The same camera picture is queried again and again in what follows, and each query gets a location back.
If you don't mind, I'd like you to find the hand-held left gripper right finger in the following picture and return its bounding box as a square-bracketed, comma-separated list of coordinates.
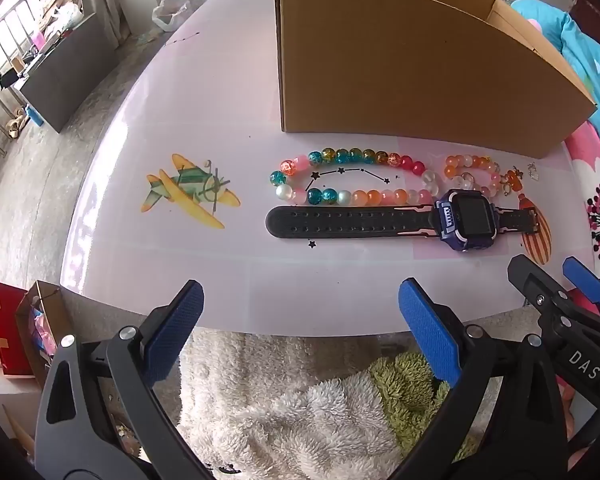
[390, 277, 568, 480]

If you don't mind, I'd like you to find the white plastic bag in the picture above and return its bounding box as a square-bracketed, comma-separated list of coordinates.
[152, 0, 212, 32]

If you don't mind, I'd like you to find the black purple smartwatch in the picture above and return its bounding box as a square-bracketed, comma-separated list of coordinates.
[265, 189, 540, 256]

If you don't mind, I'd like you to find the green fluffy cloth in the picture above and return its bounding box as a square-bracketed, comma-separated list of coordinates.
[369, 352, 481, 461]

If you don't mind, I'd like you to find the long multicolour bead necklace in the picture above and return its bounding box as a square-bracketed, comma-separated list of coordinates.
[270, 147, 441, 207]

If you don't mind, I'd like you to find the small orange pink bead bracelet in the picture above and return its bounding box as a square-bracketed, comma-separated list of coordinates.
[444, 152, 503, 198]

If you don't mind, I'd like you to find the brown cardboard box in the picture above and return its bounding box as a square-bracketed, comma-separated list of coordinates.
[273, 0, 598, 161]

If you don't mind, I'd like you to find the white fluffy blanket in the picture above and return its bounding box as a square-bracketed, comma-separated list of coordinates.
[177, 330, 481, 480]

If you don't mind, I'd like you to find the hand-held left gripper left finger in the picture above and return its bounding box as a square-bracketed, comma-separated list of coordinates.
[34, 280, 216, 480]

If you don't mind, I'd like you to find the brown paper bag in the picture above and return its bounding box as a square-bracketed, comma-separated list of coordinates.
[16, 280, 71, 391]

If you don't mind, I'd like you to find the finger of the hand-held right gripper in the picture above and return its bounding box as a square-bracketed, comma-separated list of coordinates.
[561, 255, 600, 322]
[507, 254, 600, 386]

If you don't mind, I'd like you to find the red paper bag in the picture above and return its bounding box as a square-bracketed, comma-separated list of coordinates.
[0, 280, 35, 377]

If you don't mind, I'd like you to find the dark grey cabinet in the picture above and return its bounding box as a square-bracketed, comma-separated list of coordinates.
[19, 10, 118, 133]

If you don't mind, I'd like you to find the blue blanket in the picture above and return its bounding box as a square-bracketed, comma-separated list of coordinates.
[510, 0, 600, 161]

